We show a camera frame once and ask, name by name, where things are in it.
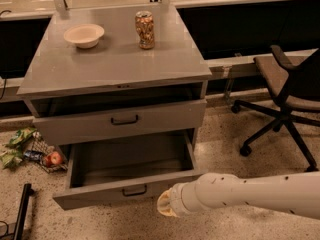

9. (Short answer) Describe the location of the grey drawer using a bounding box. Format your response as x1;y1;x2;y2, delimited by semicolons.
53;130;204;210
34;99;206;145

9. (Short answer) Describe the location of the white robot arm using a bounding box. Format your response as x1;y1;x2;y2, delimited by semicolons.
157;172;320;219

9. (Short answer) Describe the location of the grey drawer cabinet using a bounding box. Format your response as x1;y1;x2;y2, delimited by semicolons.
16;3;213;158

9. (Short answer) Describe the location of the grey top drawer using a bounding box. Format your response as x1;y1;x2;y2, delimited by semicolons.
34;99;206;145

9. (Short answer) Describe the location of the red apple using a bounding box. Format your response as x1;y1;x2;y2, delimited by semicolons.
45;151;63;167

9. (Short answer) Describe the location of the blue snack packet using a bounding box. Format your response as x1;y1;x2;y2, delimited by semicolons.
24;150;43;162

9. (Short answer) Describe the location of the black stand bar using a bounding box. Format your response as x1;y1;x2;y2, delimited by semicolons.
13;183;34;240

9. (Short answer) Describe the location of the green chip bag upper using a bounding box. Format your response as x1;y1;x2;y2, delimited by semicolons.
6;127;36;148

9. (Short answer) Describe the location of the green chip bag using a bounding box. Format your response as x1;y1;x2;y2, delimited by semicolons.
6;127;36;148
0;150;23;169

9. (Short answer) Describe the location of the green chip bag lower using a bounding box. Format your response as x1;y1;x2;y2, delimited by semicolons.
0;150;23;169

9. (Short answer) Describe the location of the black office chair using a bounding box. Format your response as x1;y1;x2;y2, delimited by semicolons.
231;45;320;172

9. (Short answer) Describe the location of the patterned drink can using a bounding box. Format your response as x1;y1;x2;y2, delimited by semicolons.
135;11;155;49

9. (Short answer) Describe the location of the white bowl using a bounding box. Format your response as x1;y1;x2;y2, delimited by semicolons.
64;24;105;49

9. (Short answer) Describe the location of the black cable left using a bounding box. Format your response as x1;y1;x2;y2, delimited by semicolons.
0;77;8;102

